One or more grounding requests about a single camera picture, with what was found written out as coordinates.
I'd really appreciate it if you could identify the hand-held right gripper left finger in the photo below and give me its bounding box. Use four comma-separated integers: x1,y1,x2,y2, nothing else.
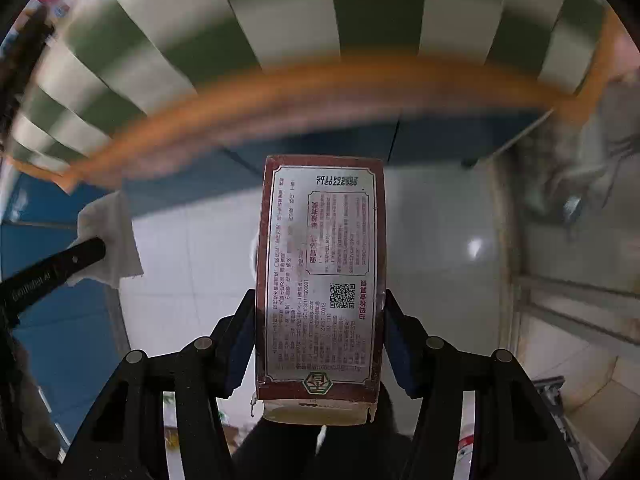
60,288,256,480

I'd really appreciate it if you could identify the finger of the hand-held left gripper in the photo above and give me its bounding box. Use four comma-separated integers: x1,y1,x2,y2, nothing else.
49,237,107,286

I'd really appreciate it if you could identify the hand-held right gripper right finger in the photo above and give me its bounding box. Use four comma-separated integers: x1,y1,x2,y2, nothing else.
382,289,582,480

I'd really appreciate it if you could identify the white tissue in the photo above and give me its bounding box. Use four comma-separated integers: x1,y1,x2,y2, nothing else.
67,190,145,290

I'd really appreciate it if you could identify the red bordered printed box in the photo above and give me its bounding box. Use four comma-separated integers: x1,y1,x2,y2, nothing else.
249,155,389,426

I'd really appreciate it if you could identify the white bottle red label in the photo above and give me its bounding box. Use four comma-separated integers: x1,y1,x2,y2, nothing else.
454,422,477,480

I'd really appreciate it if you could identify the green white striped cloth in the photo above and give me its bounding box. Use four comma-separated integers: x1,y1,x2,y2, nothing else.
10,0,608,173

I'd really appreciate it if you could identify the orange wooden frame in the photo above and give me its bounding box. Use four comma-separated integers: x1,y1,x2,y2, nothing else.
5,7,626,193

